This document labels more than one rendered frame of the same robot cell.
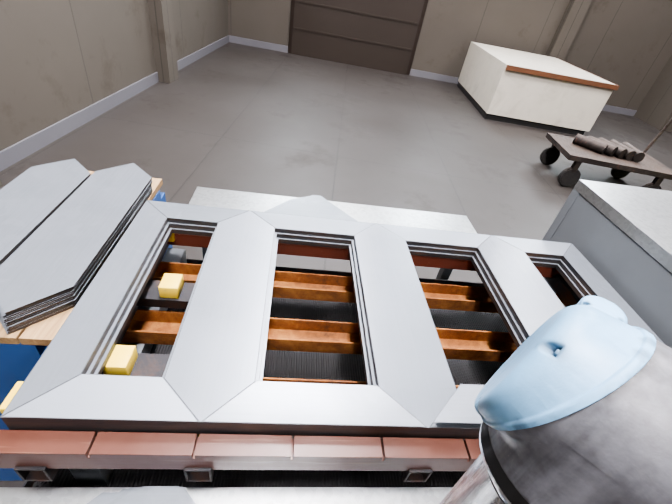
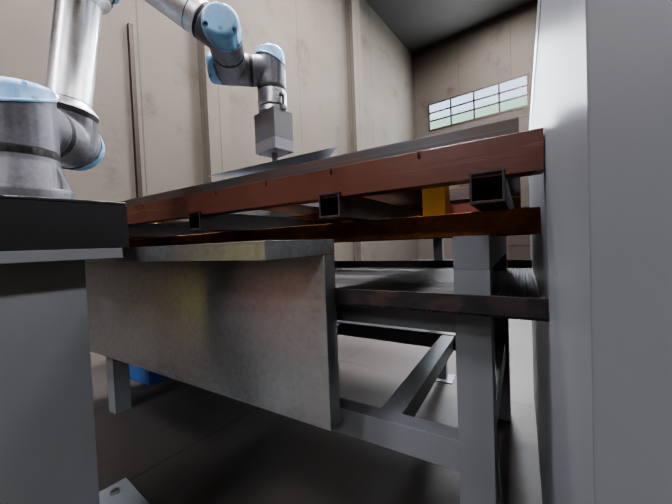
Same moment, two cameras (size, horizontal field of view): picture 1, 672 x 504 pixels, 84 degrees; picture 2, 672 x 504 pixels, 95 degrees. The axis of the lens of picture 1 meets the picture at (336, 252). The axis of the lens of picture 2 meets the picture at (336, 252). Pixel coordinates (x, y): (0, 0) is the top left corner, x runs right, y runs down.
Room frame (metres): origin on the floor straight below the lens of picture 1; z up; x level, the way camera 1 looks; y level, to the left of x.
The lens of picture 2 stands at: (-0.03, -1.12, 0.67)
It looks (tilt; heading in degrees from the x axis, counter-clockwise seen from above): 2 degrees down; 41
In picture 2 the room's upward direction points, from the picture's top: 2 degrees counter-clockwise
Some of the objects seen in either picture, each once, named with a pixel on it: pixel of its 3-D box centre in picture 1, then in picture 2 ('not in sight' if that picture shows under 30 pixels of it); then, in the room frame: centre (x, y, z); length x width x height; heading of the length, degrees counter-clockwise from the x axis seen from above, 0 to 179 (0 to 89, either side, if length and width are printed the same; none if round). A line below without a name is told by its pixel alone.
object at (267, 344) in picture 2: not in sight; (154, 313); (0.31, -0.07, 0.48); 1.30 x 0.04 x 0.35; 100
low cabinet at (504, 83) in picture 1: (524, 85); not in sight; (7.39, -2.71, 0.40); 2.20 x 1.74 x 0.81; 4
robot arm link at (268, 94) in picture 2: not in sight; (273, 101); (0.50, -0.47, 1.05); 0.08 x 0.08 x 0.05
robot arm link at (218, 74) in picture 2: not in sight; (230, 65); (0.40, -0.42, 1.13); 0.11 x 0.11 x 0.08; 53
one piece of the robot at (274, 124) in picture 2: not in sight; (278, 132); (0.51, -0.47, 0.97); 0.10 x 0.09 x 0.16; 0
